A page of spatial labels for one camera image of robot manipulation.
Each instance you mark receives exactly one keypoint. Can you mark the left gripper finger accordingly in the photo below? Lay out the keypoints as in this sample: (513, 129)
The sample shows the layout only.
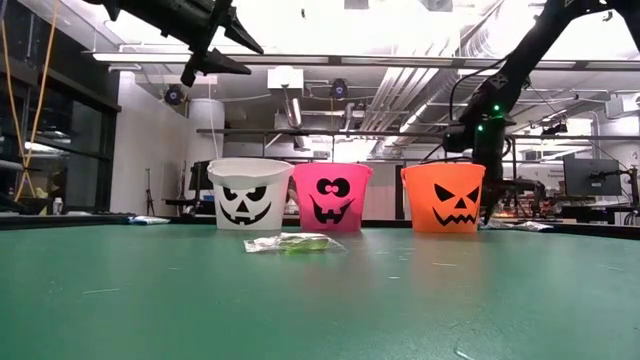
(220, 62)
(237, 32)

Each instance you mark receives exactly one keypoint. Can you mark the dark background screen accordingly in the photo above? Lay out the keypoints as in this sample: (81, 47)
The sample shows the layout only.
(200, 175)

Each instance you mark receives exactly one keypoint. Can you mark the overhead LED light bar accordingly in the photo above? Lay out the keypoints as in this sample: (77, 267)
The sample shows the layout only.
(300, 59)

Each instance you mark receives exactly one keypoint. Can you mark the clear green candy bag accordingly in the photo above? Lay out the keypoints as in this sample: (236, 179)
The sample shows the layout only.
(295, 243)

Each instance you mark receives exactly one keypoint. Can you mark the round black ceiling camera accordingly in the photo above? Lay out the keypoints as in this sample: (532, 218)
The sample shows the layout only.
(339, 89)
(174, 95)

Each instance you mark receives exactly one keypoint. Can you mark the black background shelf frame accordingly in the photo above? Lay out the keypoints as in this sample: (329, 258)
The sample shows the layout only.
(350, 132)

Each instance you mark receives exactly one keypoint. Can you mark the silver ventilation duct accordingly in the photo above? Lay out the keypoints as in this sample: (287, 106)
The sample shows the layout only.
(395, 95)

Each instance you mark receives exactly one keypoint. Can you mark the black aluminium rig frame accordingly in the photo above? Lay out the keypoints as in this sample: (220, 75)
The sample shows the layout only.
(25, 223)

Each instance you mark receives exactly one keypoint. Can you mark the orange halloween face bucket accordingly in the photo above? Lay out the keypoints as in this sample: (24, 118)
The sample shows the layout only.
(420, 210)

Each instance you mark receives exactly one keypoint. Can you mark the white round pillar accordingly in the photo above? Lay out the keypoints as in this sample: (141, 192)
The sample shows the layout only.
(207, 130)

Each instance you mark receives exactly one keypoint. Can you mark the black tripod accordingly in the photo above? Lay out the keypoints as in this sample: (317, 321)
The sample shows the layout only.
(149, 200)

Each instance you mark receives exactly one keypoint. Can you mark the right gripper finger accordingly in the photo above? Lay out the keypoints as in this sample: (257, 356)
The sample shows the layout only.
(491, 200)

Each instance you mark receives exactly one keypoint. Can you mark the black computer monitor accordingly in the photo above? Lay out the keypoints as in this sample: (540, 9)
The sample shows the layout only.
(592, 177)

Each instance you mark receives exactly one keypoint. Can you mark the pink halloween face bucket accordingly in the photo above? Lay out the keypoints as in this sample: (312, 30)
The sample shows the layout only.
(305, 200)

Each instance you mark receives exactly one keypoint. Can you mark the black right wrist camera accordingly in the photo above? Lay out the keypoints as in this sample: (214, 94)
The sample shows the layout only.
(456, 139)

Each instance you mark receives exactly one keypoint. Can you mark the white halloween face bucket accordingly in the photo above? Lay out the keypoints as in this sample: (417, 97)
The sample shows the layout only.
(250, 172)

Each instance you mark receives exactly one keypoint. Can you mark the hanging tube lamp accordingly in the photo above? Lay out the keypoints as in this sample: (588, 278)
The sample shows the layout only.
(295, 112)

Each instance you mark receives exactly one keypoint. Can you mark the small white bottle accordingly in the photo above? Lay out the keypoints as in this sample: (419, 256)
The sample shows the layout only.
(58, 207)

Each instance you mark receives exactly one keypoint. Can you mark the white ceiling box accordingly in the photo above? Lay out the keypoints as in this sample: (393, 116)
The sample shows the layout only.
(285, 77)

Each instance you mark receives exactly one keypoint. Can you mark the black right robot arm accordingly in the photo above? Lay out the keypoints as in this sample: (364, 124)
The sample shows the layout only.
(540, 35)

